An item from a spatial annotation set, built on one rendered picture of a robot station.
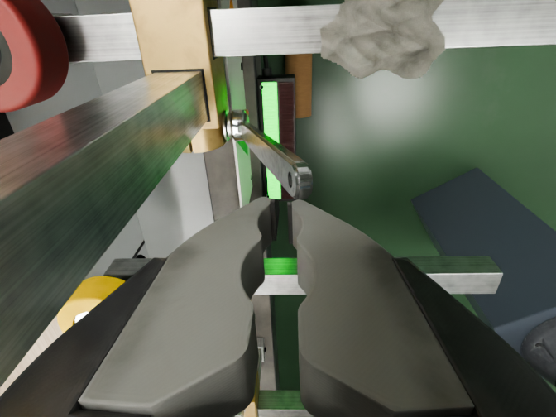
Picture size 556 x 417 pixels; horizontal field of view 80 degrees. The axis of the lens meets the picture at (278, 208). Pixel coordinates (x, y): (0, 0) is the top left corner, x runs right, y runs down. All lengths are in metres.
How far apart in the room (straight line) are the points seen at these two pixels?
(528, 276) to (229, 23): 0.89
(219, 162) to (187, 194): 0.15
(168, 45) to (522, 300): 0.88
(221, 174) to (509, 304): 0.73
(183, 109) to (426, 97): 1.07
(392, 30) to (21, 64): 0.23
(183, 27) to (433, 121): 1.08
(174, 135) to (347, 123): 1.02
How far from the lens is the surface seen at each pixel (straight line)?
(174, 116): 0.20
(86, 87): 0.56
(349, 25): 0.26
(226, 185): 0.48
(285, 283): 0.38
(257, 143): 0.19
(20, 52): 0.27
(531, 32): 0.31
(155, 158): 0.17
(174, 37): 0.27
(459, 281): 0.42
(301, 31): 0.26
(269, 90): 0.43
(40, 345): 0.46
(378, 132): 1.22
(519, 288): 0.98
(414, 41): 0.26
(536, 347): 0.98
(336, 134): 1.19
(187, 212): 0.61
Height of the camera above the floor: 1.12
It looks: 60 degrees down
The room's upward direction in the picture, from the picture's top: 177 degrees counter-clockwise
